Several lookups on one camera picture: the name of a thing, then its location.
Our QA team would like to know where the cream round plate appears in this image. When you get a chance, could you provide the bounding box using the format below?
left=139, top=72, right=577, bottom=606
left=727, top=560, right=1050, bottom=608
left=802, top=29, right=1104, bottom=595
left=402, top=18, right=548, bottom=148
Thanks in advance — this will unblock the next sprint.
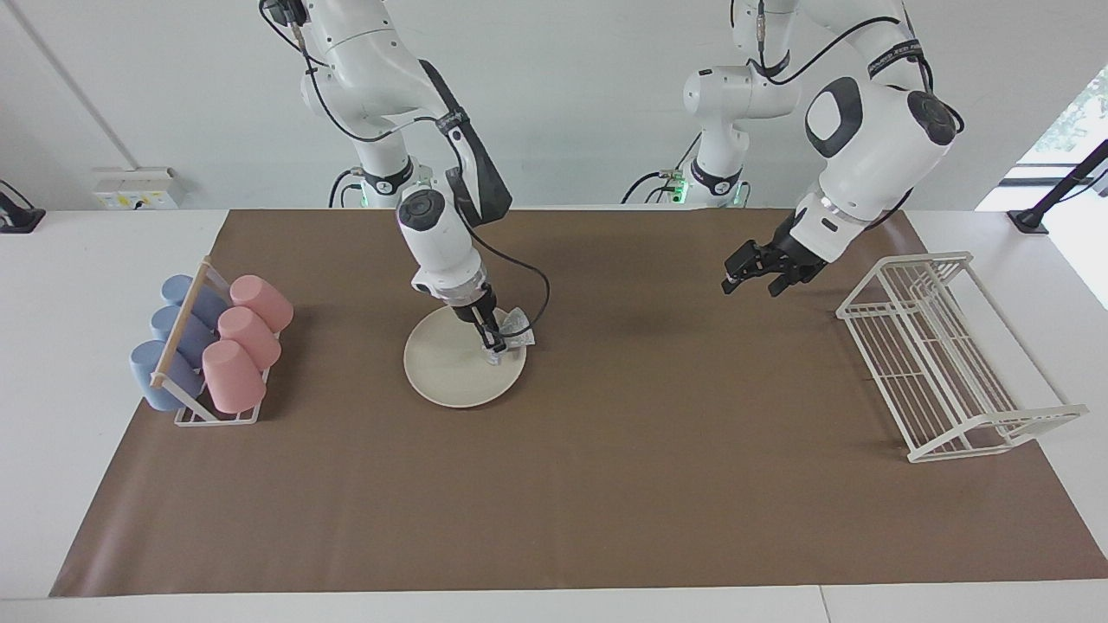
left=403, top=303, right=527, bottom=409

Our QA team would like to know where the brown table mat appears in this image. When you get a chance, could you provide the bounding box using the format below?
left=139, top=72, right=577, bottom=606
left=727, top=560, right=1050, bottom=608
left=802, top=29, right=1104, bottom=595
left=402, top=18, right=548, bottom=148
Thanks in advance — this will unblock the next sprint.
left=49, top=208, right=1108, bottom=598

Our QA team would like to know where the pink plastic cup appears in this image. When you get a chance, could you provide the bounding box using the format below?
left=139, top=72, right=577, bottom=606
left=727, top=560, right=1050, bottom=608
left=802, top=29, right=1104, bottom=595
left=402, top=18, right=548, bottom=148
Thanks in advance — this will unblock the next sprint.
left=216, top=306, right=283, bottom=371
left=229, top=274, right=295, bottom=334
left=202, top=339, right=267, bottom=414

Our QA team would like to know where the black angled stand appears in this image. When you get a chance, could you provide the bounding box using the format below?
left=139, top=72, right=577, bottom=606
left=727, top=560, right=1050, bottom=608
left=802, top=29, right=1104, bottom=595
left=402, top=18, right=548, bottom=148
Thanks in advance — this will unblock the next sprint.
left=1007, top=138, right=1108, bottom=234

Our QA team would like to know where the white wooden cup rack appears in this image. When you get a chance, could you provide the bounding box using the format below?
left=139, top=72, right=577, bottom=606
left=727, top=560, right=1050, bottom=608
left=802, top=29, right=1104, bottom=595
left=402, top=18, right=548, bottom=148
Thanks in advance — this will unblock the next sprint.
left=149, top=257, right=282, bottom=427

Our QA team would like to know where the blue plastic cup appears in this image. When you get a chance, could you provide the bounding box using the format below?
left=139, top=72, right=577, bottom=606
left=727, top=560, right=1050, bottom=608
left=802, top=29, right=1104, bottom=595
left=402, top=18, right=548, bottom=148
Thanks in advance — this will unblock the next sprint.
left=130, top=340, right=205, bottom=412
left=151, top=305, right=219, bottom=369
left=161, top=275, right=231, bottom=330

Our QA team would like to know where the white power strip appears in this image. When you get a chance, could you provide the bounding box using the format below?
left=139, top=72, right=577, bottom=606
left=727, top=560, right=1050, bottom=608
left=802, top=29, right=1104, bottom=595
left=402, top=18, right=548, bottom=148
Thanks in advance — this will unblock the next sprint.
left=93, top=167, right=186, bottom=210

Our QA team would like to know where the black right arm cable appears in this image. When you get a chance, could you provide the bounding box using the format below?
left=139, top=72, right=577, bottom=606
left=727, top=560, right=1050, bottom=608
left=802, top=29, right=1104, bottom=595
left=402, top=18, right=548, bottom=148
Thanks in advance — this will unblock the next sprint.
left=258, top=0, right=553, bottom=343

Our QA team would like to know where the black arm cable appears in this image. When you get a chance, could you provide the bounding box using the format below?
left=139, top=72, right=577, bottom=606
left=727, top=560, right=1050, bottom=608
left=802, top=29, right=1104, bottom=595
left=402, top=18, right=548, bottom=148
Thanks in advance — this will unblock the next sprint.
left=731, top=0, right=963, bottom=122
left=258, top=0, right=553, bottom=343

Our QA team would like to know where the black base cable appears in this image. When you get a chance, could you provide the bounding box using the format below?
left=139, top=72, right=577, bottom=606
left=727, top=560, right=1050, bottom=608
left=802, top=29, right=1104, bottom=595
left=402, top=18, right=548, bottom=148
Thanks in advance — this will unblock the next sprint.
left=327, top=167, right=361, bottom=209
left=622, top=130, right=700, bottom=207

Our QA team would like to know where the white wire dish rack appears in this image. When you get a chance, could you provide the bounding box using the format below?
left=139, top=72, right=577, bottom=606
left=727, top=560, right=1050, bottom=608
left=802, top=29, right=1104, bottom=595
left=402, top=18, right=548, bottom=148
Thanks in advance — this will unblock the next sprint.
left=836, top=251, right=1089, bottom=464

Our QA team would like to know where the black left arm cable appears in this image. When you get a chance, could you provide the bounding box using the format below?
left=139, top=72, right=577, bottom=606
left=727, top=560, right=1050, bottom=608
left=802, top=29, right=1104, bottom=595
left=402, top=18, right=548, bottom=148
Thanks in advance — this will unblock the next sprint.
left=731, top=0, right=963, bottom=122

